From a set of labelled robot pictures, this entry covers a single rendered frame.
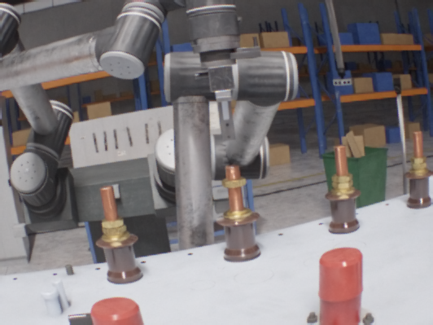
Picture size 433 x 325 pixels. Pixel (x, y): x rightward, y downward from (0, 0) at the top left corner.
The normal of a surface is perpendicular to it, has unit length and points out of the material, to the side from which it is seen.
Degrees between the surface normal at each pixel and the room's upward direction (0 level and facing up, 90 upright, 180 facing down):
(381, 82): 90
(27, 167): 60
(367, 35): 90
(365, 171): 94
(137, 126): 90
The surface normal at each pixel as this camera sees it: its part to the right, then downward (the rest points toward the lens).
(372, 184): 0.54, 0.14
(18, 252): 0.27, 0.13
